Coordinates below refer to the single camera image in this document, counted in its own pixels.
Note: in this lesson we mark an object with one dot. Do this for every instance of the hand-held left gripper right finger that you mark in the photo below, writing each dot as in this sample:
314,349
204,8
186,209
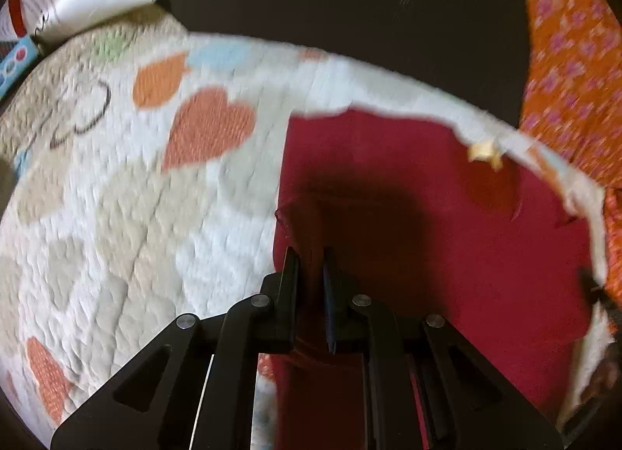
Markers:
330,305

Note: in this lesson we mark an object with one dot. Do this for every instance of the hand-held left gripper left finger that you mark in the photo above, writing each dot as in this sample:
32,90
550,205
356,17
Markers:
288,294

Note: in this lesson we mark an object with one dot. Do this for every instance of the dark red garment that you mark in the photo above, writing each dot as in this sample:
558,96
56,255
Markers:
437,255

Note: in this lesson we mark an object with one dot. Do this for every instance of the heart print quilt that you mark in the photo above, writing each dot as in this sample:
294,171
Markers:
126,216

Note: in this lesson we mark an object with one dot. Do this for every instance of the dark brown cushion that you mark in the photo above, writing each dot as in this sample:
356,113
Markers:
379,27

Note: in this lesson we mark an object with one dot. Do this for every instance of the orange floral cloth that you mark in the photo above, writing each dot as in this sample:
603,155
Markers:
568,71

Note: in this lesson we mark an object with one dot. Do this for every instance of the blue printed box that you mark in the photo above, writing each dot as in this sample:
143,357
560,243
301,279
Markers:
13,66

